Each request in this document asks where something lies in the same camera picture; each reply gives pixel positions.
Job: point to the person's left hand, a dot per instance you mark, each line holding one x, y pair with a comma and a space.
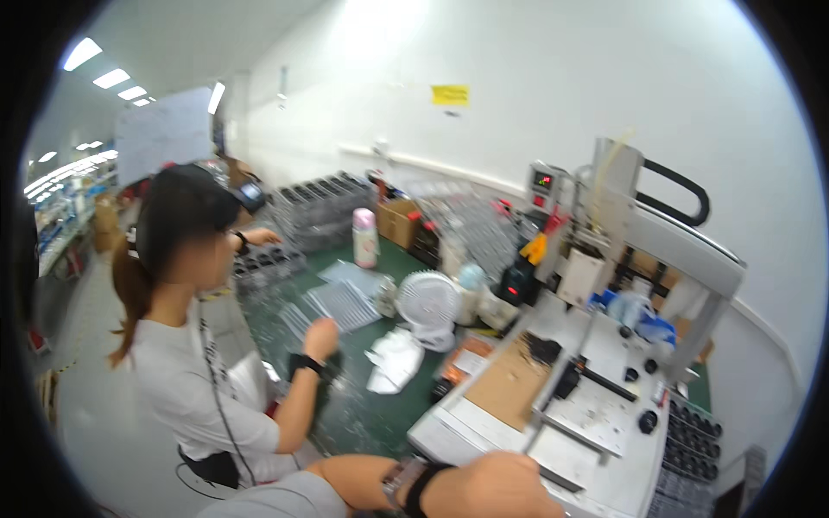
492, 489

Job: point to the black wrist band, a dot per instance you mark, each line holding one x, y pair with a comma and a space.
422, 489

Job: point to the silver wrist watch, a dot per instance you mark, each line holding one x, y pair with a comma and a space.
401, 479

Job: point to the brown cardboard sheet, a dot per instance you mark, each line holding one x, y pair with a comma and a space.
508, 382

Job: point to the orange packet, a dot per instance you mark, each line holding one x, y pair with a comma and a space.
463, 361

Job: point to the white gantry dispensing machine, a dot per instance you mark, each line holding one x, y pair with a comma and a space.
583, 362

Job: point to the white crumpled cloth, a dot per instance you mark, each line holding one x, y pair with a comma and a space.
394, 362

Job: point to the white desk fan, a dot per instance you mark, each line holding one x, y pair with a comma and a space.
427, 301

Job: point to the white jar with blue lid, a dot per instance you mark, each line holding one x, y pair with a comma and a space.
470, 291

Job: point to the tray of black round parts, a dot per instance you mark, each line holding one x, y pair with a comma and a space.
691, 440

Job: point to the black device with red light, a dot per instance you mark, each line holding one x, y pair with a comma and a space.
518, 282

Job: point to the person's body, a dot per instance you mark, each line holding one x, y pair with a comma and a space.
278, 498

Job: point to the small clear bottle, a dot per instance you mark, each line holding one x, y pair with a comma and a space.
387, 296

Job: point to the blue plastic bag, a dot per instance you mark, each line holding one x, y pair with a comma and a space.
638, 316

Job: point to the pile of clear ribbed trays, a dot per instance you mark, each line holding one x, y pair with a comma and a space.
343, 298

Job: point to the yellow tag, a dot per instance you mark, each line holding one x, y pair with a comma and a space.
535, 249

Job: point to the stack of clear plastic trays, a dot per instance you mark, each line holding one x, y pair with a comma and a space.
469, 226

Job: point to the white bottle with pink cap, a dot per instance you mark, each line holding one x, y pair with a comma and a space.
364, 238

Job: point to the brown cardboard box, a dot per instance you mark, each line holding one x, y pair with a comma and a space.
396, 221

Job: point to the grey controller box red display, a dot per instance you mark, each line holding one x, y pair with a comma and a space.
541, 186

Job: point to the trays of black parts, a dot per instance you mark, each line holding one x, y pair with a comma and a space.
269, 264

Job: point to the stack of grey trays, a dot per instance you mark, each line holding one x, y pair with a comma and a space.
320, 207

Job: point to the white hanging board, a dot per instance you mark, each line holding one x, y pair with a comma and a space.
165, 133

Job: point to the distant shelves with goods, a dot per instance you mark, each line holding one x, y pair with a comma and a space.
65, 207

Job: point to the row of ceiling lights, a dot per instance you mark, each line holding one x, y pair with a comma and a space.
110, 78

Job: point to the yellow wall note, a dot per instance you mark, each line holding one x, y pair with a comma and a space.
450, 94

